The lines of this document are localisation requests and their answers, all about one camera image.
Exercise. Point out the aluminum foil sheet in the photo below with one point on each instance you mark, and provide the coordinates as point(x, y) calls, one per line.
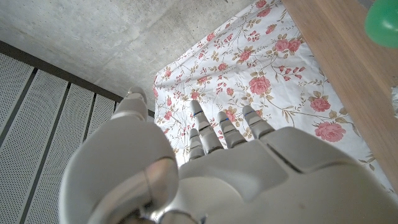
point(395, 102)

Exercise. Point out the green ball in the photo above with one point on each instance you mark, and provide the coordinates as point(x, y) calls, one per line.
point(384, 23)

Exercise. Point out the floral print curtain backdrop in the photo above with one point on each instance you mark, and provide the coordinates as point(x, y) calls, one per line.
point(248, 62)

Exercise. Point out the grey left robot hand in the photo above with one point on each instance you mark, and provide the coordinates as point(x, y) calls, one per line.
point(233, 180)

